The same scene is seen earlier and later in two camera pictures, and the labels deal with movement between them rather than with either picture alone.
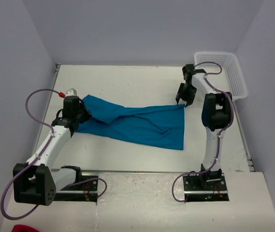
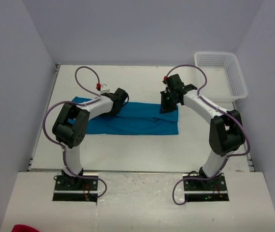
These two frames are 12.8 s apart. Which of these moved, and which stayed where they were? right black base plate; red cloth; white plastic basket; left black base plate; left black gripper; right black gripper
Moved: right black gripper; left black gripper
Stayed: red cloth; white plastic basket; right black base plate; left black base plate
